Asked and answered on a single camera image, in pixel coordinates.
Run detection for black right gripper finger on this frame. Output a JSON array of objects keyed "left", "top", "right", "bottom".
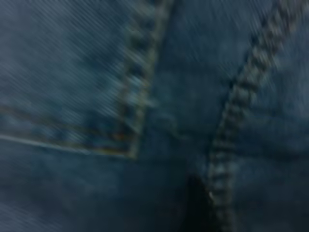
[{"left": 186, "top": 175, "right": 219, "bottom": 232}]

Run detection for blue denim children's jeans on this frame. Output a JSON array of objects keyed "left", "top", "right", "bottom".
[{"left": 0, "top": 0, "right": 309, "bottom": 232}]

